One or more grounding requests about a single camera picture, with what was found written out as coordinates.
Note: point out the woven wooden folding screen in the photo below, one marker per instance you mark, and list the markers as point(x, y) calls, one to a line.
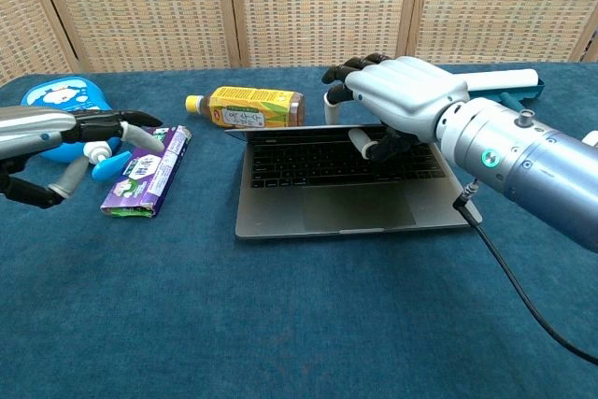
point(317, 6)

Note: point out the yellow-label tea bottle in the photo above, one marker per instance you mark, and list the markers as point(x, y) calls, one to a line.
point(252, 107)

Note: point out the purple toothpaste box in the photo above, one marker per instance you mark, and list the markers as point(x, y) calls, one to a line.
point(149, 175)

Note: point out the blue detergent bottle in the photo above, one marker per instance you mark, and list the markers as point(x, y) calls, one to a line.
point(61, 95)

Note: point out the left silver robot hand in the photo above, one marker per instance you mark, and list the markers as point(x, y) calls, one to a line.
point(32, 130)

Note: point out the dark blue table mat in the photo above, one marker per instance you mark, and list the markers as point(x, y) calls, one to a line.
point(233, 315)

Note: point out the silver laptop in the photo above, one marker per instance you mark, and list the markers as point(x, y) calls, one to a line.
point(327, 198)

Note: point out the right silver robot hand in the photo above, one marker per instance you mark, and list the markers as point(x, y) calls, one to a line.
point(406, 86)

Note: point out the teal lint roller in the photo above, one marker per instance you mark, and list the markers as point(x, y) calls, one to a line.
point(504, 77)

